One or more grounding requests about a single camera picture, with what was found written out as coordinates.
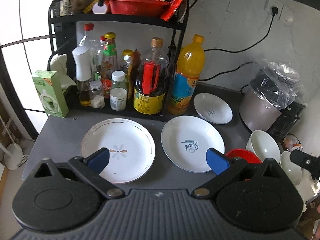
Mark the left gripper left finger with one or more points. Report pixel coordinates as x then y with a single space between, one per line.
88 170

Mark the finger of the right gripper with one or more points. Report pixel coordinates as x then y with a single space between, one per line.
306 161

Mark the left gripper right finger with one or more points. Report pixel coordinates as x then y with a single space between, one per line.
226 171

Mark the white ceramic bowl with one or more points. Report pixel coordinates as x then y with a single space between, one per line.
263 146

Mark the white plate with Sweet print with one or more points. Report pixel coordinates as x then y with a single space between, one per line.
186 139

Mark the small white plate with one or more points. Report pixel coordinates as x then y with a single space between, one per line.
212 109

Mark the black metal kitchen rack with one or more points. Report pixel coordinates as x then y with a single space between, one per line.
64 30

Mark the white bowl with pattern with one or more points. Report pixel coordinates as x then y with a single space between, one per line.
293 171

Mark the red and black bowl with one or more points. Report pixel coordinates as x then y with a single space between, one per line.
250 157

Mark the brown bowl with packets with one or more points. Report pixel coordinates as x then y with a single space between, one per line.
291 143

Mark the white plate with flower motif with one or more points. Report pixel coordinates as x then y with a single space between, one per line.
131 146

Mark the black pressure cooker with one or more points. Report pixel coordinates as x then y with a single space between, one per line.
288 118

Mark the small clear spice jar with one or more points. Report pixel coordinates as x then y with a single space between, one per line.
96 94

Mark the white pill bottle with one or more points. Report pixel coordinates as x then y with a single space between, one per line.
118 97

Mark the clear plastic bag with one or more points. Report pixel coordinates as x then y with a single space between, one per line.
277 83

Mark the green cardboard box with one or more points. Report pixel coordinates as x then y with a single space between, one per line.
48 86

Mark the green jar white lid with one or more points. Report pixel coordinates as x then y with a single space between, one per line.
118 79

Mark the sauce bottle green label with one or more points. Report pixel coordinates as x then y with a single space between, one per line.
109 63

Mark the orange juice bottle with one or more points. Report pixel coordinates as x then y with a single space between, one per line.
189 67

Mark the oil dispenser white cap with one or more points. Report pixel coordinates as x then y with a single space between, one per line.
82 61

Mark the clear bottle red cap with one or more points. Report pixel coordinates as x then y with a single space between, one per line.
88 39

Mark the white adapter plug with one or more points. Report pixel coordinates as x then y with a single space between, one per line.
97 9

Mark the red plastic basket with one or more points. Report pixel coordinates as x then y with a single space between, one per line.
144 8

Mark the glass jar on shelf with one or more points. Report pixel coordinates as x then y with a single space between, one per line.
71 7

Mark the soy sauce bottle red handle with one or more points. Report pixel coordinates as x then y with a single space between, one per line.
151 83

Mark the white wall socket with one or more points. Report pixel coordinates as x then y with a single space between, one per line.
284 13

